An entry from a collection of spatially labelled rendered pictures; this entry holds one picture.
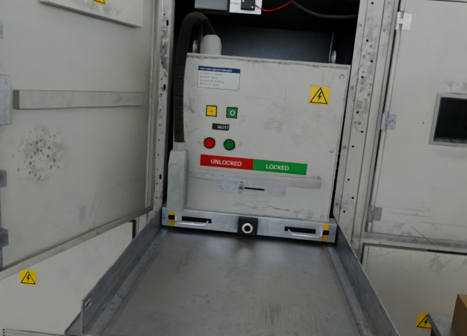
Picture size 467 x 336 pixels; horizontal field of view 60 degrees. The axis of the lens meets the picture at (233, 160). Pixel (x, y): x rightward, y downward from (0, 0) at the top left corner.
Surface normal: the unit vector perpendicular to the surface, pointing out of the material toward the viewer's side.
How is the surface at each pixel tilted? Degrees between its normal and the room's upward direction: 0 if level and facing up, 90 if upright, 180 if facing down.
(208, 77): 94
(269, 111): 94
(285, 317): 0
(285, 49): 90
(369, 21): 90
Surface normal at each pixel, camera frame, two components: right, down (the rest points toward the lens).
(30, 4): 0.92, 0.15
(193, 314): 0.07, -0.98
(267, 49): -0.07, 0.18
